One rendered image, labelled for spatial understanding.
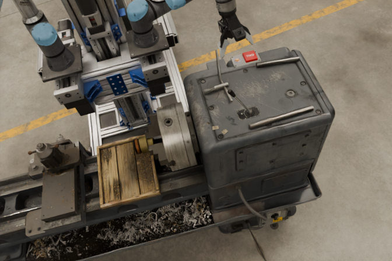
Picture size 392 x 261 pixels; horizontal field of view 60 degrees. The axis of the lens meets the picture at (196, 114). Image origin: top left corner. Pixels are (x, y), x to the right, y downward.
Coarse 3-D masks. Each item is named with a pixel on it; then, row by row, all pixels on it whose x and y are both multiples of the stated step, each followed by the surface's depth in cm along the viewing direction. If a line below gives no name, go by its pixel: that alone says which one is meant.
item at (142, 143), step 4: (144, 136) 162; (136, 140) 162; (140, 140) 161; (144, 140) 161; (148, 140) 162; (152, 140) 161; (136, 144) 160; (140, 144) 160; (144, 144) 160; (148, 144) 161; (152, 144) 161; (136, 148) 160; (140, 148) 161; (144, 148) 160; (136, 152) 161; (140, 152) 162; (144, 152) 162; (148, 152) 163
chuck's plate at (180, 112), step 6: (180, 102) 162; (180, 108) 155; (180, 114) 153; (180, 120) 151; (186, 120) 151; (180, 126) 150; (186, 126) 150; (186, 132) 149; (186, 138) 149; (186, 144) 150; (186, 150) 151; (192, 150) 151; (192, 156) 153; (192, 162) 156
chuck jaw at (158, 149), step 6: (156, 144) 160; (162, 144) 160; (150, 150) 159; (156, 150) 158; (162, 150) 158; (156, 156) 158; (162, 156) 155; (162, 162) 155; (168, 162) 155; (174, 162) 154
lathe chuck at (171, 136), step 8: (160, 112) 155; (168, 112) 154; (176, 112) 154; (160, 120) 152; (176, 120) 151; (160, 128) 150; (168, 128) 150; (176, 128) 150; (168, 136) 149; (176, 136) 149; (168, 144) 149; (176, 144) 149; (168, 152) 150; (176, 152) 150; (184, 152) 151; (168, 160) 152; (176, 160) 152; (184, 160) 154; (176, 168) 158
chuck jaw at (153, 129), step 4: (160, 108) 162; (152, 116) 159; (156, 116) 159; (152, 120) 160; (156, 120) 160; (148, 124) 162; (152, 124) 160; (156, 124) 160; (148, 128) 160; (152, 128) 161; (156, 128) 161; (148, 132) 161; (152, 132) 161; (156, 132) 161; (148, 136) 161; (152, 136) 162
